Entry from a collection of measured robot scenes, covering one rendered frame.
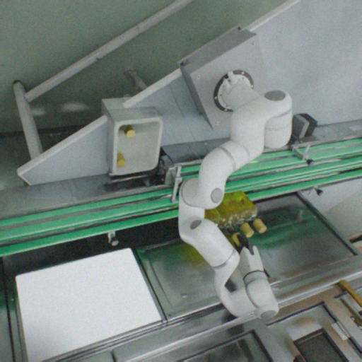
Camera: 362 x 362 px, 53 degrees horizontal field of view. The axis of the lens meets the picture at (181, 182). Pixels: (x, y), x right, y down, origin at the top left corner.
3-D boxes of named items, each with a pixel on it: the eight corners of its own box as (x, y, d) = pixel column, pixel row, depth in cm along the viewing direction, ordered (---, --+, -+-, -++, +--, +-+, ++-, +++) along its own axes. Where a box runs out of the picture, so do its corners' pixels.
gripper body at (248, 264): (261, 288, 125) (251, 261, 133) (270, 270, 118) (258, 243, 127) (240, 290, 123) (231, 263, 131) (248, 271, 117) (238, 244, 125)
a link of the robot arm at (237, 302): (232, 240, 107) (270, 288, 113) (196, 261, 111) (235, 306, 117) (235, 257, 99) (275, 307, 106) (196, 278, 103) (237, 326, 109)
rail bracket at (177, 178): (162, 189, 142) (175, 211, 134) (167, 154, 132) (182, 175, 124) (169, 188, 144) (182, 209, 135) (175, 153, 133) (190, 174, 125)
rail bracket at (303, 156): (287, 149, 162) (307, 167, 153) (293, 135, 157) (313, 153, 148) (294, 148, 163) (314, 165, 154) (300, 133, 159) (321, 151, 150)
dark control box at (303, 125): (287, 129, 172) (298, 138, 167) (293, 113, 167) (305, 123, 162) (300, 126, 176) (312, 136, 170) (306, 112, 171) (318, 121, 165)
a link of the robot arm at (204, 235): (257, 228, 104) (230, 221, 118) (214, 172, 98) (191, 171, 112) (218, 270, 99) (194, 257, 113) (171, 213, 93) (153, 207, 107)
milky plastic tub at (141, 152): (106, 162, 139) (112, 176, 133) (107, 109, 125) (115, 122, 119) (148, 156, 146) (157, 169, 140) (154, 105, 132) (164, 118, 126)
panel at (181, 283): (11, 278, 124) (25, 376, 102) (10, 273, 122) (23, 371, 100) (232, 223, 161) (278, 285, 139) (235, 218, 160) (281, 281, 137)
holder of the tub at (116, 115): (106, 172, 142) (112, 184, 137) (107, 109, 125) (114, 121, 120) (147, 166, 150) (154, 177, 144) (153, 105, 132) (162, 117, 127)
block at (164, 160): (155, 174, 146) (162, 186, 141) (158, 155, 140) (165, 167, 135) (164, 173, 147) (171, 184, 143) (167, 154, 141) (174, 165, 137)
